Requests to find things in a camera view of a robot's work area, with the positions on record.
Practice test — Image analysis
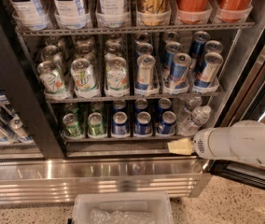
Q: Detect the energy can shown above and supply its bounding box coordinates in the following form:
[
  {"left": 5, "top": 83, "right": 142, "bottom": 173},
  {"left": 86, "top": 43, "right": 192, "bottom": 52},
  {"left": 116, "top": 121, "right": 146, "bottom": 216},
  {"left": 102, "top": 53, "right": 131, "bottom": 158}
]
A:
[
  {"left": 190, "top": 52, "right": 223, "bottom": 93},
  {"left": 134, "top": 54, "right": 160, "bottom": 96},
  {"left": 163, "top": 52, "right": 192, "bottom": 91}
]

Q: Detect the front middle energy can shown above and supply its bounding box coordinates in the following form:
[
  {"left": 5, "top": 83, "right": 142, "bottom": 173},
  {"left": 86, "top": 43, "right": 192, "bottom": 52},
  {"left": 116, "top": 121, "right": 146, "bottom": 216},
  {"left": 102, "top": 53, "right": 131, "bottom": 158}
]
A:
[{"left": 163, "top": 52, "right": 192, "bottom": 91}]

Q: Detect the front middle 7up can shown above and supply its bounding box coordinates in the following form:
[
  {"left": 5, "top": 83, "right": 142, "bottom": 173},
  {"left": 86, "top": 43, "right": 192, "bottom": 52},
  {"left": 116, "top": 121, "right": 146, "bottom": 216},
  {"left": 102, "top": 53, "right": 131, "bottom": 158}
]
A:
[{"left": 71, "top": 58, "right": 100, "bottom": 98}]

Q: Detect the left red cola bottle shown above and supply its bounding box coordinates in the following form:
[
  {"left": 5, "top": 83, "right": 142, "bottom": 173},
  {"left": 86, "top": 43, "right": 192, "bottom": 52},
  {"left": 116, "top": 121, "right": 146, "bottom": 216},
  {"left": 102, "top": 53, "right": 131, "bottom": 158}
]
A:
[{"left": 175, "top": 0, "right": 211, "bottom": 24}]

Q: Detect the front left energy can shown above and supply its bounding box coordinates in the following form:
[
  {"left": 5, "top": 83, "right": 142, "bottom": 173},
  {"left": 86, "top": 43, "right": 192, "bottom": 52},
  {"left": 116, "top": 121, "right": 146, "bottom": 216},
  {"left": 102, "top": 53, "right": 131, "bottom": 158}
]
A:
[{"left": 134, "top": 54, "right": 160, "bottom": 96}]

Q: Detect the steel fridge base grille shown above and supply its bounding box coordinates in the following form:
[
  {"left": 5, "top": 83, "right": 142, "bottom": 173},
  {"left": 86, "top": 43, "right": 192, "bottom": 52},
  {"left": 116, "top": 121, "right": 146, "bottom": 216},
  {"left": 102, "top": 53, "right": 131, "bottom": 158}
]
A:
[{"left": 0, "top": 157, "right": 211, "bottom": 205}]

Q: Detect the front right blue can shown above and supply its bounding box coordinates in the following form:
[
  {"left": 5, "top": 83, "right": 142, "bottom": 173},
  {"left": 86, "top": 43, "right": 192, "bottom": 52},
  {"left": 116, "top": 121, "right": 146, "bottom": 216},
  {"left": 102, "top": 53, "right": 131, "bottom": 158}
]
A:
[{"left": 157, "top": 111, "right": 176, "bottom": 134}]

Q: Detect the front middle blue can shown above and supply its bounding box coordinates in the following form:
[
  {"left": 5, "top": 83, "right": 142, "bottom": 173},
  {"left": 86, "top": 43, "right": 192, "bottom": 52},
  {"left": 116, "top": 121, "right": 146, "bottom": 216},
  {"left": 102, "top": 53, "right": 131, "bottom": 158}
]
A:
[{"left": 134, "top": 111, "right": 153, "bottom": 136}]

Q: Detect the clear water bottle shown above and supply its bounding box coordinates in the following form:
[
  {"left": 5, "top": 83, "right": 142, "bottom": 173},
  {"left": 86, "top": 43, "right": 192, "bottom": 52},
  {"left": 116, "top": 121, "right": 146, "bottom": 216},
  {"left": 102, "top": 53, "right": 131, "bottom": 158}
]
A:
[
  {"left": 178, "top": 96, "right": 202, "bottom": 120},
  {"left": 179, "top": 105, "right": 211, "bottom": 136}
]

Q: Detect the front left green can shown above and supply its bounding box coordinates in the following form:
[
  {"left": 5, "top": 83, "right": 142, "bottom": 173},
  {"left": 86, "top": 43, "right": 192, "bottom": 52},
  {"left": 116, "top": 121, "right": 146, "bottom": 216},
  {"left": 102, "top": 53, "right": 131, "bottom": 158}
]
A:
[{"left": 63, "top": 113, "right": 85, "bottom": 139}]

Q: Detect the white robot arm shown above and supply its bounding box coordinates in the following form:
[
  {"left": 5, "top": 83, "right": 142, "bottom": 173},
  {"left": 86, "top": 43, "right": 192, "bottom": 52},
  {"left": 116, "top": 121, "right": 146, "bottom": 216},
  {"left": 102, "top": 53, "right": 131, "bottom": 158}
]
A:
[{"left": 167, "top": 120, "right": 265, "bottom": 167}]

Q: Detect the white tea bottle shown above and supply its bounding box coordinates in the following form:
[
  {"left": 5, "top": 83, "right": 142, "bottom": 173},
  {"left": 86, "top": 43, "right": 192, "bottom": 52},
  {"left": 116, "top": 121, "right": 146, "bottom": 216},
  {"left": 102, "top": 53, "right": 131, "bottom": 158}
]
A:
[
  {"left": 53, "top": 0, "right": 90, "bottom": 30},
  {"left": 96, "top": 0, "right": 130, "bottom": 28},
  {"left": 10, "top": 0, "right": 52, "bottom": 31}
]

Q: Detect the left white tea bottle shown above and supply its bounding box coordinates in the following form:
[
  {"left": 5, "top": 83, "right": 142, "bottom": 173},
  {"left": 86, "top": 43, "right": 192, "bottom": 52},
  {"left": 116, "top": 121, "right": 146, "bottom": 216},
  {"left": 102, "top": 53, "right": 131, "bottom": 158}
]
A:
[{"left": 10, "top": 0, "right": 52, "bottom": 31}]

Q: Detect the green can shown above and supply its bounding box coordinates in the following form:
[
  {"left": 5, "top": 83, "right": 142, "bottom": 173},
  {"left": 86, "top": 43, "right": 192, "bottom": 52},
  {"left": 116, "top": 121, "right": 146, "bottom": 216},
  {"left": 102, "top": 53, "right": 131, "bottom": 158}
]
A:
[
  {"left": 63, "top": 113, "right": 85, "bottom": 139},
  {"left": 88, "top": 112, "right": 107, "bottom": 138}
]

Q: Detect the front left blue can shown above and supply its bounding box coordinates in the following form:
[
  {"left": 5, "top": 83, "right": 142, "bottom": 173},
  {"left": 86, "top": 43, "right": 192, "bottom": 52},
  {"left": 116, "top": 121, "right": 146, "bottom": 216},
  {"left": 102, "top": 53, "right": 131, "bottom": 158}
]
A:
[{"left": 112, "top": 111, "right": 130, "bottom": 137}]

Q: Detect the glass fridge door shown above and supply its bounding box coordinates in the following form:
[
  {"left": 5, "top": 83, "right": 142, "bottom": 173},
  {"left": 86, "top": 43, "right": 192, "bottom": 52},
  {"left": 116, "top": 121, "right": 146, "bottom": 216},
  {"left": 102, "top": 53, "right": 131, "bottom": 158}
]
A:
[{"left": 205, "top": 12, "right": 265, "bottom": 196}]

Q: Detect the wire shelf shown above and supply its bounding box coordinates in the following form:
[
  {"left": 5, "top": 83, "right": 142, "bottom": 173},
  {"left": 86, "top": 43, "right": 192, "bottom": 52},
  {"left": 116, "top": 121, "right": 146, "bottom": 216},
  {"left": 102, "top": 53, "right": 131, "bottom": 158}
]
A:
[
  {"left": 15, "top": 21, "right": 256, "bottom": 36},
  {"left": 46, "top": 91, "right": 223, "bottom": 104},
  {"left": 63, "top": 135, "right": 192, "bottom": 143}
]

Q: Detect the right white tea bottle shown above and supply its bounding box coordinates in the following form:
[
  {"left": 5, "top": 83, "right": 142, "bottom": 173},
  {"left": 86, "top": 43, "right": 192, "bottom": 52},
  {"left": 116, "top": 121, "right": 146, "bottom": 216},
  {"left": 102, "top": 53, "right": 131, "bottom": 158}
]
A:
[{"left": 96, "top": 0, "right": 130, "bottom": 28}]

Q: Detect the right red cola bottle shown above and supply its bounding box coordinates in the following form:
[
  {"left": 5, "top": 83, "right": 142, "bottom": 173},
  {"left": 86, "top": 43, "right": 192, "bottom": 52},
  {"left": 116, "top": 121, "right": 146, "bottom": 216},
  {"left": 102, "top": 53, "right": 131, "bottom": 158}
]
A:
[{"left": 214, "top": 0, "right": 252, "bottom": 23}]

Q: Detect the front right energy can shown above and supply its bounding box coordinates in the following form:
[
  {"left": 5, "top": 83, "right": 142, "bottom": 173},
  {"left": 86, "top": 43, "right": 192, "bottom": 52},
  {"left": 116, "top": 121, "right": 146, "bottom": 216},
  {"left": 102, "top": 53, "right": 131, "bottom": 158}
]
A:
[{"left": 190, "top": 52, "right": 223, "bottom": 93}]

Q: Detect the front left 7up can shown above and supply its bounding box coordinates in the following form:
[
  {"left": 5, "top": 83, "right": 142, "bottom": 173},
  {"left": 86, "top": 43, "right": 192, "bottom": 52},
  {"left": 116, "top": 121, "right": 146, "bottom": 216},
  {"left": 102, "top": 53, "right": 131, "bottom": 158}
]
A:
[{"left": 37, "top": 61, "right": 71, "bottom": 100}]

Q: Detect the clear rear water bottle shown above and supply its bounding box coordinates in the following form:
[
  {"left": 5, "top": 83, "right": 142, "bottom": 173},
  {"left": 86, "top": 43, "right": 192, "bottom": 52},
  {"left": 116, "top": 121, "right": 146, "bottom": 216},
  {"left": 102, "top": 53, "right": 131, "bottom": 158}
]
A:
[{"left": 178, "top": 96, "right": 202, "bottom": 120}]

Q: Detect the front right 7up can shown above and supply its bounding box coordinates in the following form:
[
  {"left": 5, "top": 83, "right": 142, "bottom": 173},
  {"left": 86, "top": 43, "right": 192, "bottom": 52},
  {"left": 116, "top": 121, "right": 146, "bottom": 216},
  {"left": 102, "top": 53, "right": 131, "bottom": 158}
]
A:
[{"left": 105, "top": 57, "right": 130, "bottom": 97}]

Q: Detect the right silver can behind glass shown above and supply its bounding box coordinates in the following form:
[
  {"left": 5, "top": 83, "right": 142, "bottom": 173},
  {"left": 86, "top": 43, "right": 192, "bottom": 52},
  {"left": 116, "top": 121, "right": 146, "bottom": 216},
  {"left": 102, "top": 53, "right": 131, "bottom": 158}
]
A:
[{"left": 9, "top": 117, "right": 33, "bottom": 143}]

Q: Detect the middle white tea bottle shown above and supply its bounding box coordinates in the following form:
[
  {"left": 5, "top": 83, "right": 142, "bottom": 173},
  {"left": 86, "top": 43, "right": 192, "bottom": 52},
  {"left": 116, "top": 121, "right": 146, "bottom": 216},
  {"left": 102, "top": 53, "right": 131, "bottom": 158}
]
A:
[{"left": 53, "top": 0, "right": 90, "bottom": 30}]

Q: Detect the middle wire shelf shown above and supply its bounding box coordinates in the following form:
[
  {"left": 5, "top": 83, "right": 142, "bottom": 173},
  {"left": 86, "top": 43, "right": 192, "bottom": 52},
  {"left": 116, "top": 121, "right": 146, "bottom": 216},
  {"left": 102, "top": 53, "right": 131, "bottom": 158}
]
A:
[{"left": 46, "top": 91, "right": 223, "bottom": 104}]

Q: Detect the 7up can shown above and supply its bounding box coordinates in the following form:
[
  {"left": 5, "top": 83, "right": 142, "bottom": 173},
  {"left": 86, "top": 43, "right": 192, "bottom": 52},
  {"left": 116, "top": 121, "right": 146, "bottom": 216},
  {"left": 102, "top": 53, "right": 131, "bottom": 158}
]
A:
[
  {"left": 105, "top": 57, "right": 130, "bottom": 97},
  {"left": 71, "top": 58, "right": 100, "bottom": 98},
  {"left": 37, "top": 61, "right": 71, "bottom": 100}
]

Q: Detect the bottom wire shelf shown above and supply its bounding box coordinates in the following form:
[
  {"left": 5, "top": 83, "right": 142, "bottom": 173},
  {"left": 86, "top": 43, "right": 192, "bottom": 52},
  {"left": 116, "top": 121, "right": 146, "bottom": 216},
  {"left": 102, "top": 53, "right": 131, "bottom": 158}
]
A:
[{"left": 63, "top": 135, "right": 192, "bottom": 143}]

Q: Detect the upper wire shelf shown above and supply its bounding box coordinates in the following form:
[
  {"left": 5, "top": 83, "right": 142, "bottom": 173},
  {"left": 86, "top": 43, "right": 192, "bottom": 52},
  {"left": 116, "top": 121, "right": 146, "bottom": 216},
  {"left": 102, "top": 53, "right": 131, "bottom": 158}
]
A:
[{"left": 15, "top": 21, "right": 256, "bottom": 36}]

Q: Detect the red cola bottle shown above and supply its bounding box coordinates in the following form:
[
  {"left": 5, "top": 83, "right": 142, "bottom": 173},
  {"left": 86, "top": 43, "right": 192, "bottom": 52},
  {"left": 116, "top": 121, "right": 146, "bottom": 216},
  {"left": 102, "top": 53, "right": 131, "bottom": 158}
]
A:
[
  {"left": 214, "top": 0, "right": 252, "bottom": 23},
  {"left": 175, "top": 0, "right": 211, "bottom": 24}
]

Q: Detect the front right green can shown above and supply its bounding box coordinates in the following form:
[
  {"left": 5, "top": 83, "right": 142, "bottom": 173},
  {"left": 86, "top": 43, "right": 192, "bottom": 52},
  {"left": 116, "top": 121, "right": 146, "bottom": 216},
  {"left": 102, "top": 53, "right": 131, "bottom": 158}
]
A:
[{"left": 88, "top": 112, "right": 107, "bottom": 138}]

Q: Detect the yellow foam gripper pad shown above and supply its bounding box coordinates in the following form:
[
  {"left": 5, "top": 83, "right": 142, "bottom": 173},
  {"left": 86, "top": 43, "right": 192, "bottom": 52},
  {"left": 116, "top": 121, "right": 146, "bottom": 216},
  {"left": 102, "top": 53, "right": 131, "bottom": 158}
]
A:
[{"left": 167, "top": 138, "right": 193, "bottom": 155}]

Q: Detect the bubble wrap sheet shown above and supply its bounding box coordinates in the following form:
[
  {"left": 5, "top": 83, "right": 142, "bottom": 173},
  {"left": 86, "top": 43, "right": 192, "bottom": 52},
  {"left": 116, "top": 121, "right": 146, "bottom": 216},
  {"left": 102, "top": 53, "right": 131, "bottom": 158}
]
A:
[{"left": 90, "top": 209, "right": 156, "bottom": 224}]

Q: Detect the gold drink bottle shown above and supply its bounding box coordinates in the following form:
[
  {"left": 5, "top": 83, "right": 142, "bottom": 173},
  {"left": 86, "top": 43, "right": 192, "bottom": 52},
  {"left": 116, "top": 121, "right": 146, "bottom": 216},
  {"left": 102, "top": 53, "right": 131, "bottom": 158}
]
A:
[{"left": 136, "top": 0, "right": 171, "bottom": 26}]

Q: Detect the white plastic bin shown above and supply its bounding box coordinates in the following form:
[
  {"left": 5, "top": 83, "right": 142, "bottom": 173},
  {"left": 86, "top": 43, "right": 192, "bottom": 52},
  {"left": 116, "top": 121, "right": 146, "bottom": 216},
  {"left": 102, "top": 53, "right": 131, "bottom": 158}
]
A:
[{"left": 72, "top": 191, "right": 174, "bottom": 224}]

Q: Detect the clear front water bottle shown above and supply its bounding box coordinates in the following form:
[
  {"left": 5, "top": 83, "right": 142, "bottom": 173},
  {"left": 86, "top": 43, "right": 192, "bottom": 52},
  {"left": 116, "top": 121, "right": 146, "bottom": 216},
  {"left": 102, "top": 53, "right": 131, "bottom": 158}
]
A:
[{"left": 179, "top": 105, "right": 211, "bottom": 136}]

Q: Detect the black fridge centre post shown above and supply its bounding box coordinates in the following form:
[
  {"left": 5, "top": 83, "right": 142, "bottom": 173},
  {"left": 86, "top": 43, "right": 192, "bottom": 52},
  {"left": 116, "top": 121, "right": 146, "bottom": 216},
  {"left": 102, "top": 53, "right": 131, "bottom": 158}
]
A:
[{"left": 0, "top": 0, "right": 66, "bottom": 159}]

